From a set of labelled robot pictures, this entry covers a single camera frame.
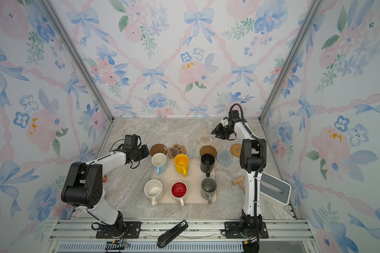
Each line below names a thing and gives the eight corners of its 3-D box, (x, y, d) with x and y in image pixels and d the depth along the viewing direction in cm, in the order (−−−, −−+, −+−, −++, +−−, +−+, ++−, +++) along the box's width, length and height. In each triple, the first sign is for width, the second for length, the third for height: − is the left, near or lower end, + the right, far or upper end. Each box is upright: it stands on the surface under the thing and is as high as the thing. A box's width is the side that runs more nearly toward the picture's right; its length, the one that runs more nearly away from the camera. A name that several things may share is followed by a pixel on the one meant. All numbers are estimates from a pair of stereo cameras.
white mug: (145, 208, 82) (141, 202, 74) (149, 186, 89) (145, 179, 82) (162, 208, 82) (159, 202, 75) (165, 186, 89) (162, 179, 82)
